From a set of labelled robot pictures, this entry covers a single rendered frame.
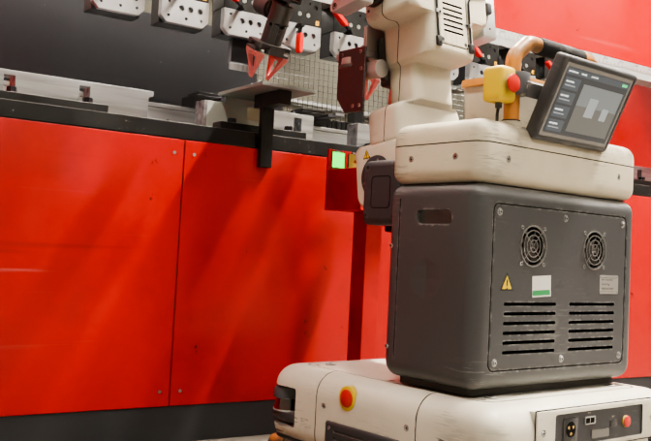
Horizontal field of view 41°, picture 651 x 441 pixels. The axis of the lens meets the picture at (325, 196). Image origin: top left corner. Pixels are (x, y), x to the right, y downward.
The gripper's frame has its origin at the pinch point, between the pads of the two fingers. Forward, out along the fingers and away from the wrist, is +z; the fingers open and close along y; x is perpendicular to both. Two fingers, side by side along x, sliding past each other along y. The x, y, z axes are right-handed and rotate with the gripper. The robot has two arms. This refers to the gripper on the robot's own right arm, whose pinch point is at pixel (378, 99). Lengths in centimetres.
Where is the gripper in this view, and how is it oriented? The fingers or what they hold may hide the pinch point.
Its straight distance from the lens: 262.1
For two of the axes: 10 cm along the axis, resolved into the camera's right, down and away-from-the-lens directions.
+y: -7.7, -0.8, -6.3
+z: -3.3, 9.0, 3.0
